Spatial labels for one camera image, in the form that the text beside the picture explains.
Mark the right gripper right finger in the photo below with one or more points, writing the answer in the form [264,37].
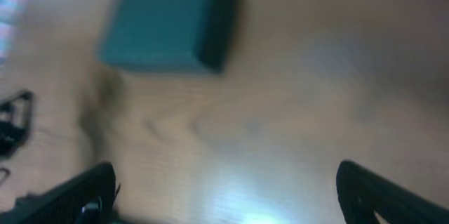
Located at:
[364,195]

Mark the dark green box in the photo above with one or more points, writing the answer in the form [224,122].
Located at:
[176,36]

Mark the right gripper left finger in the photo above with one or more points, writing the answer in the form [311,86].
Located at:
[87,198]

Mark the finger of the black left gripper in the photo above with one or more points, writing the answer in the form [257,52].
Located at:
[16,125]

